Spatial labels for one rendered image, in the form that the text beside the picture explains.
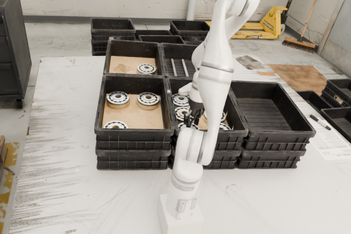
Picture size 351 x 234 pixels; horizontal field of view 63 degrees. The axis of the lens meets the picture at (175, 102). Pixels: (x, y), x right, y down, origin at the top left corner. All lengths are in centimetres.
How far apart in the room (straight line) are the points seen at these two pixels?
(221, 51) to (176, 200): 48
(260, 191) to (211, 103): 63
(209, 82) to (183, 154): 21
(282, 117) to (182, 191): 78
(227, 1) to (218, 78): 19
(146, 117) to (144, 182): 29
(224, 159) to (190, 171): 43
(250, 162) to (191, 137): 59
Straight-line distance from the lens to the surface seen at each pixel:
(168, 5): 463
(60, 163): 131
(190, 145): 79
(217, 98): 77
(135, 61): 174
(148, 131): 109
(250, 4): 79
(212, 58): 76
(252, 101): 157
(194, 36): 298
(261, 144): 127
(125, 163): 122
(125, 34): 281
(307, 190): 141
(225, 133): 115
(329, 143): 173
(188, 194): 93
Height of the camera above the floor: 165
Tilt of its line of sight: 35 degrees down
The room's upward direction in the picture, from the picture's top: 9 degrees clockwise
